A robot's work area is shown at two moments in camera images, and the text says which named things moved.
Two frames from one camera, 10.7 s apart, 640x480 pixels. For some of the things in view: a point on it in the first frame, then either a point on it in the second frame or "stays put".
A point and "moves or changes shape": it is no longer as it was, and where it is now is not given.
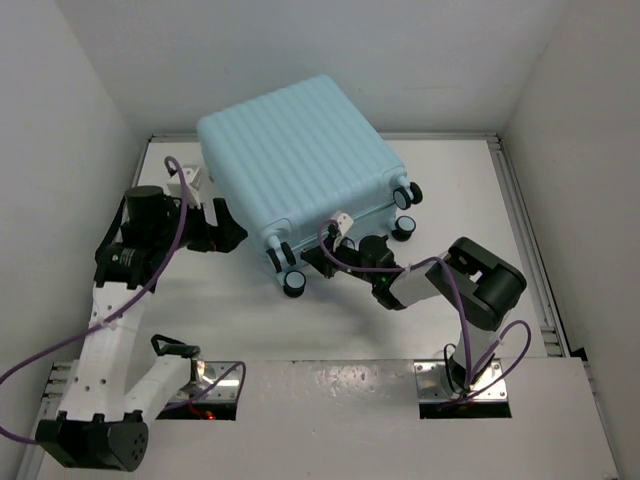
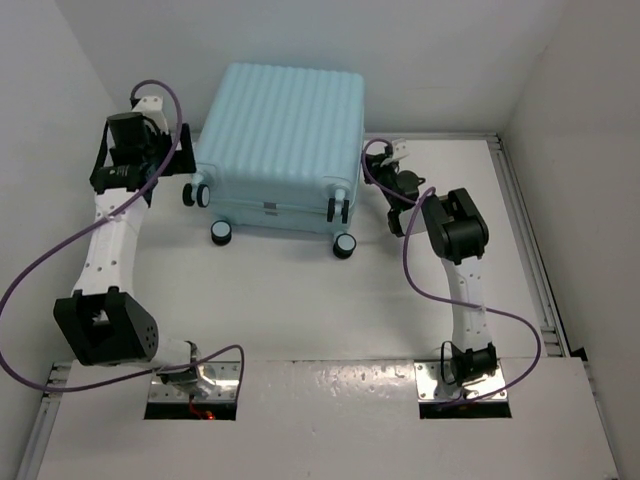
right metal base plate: (435, 382) stays put
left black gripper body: (196, 234) → (181, 161)
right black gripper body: (349, 255) → (384, 175)
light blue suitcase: (292, 158) moves or changes shape
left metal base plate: (208, 372) stays put
